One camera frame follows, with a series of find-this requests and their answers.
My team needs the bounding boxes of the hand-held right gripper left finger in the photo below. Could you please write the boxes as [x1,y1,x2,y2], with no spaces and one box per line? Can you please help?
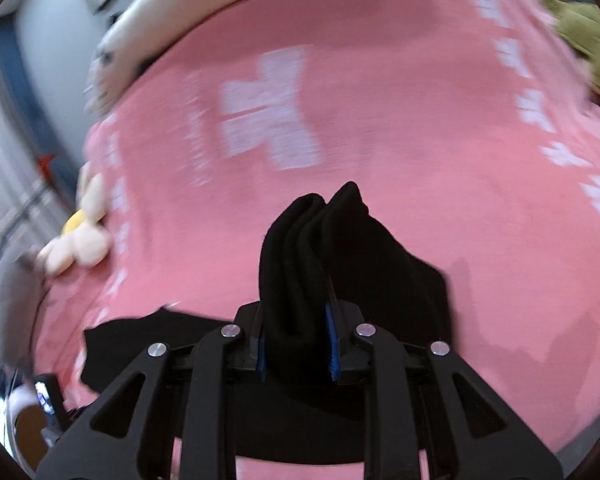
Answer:
[36,302,267,480]

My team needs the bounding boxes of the plush toy in green jacket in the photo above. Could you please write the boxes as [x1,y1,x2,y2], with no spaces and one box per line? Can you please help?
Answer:
[545,0,600,107]

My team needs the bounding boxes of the grey plush toy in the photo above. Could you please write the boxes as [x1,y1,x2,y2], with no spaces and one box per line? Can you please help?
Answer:
[0,247,50,367]

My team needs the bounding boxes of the cream flower plush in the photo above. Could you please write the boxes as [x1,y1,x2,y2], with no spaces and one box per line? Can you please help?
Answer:
[37,162,114,277]

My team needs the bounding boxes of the light curtain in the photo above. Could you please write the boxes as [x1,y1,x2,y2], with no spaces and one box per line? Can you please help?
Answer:
[0,80,83,281]

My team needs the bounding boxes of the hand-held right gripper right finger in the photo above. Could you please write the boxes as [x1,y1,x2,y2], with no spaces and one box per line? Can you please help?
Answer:
[325,275,564,480]

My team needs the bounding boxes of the long white cow plush pillow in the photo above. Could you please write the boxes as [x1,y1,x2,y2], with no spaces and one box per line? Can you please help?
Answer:
[84,0,386,111]

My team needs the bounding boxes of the pink printed blanket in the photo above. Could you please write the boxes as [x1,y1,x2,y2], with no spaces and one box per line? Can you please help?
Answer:
[30,0,600,480]

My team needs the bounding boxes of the black pants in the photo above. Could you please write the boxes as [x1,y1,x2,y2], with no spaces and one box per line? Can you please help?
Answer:
[80,181,454,466]

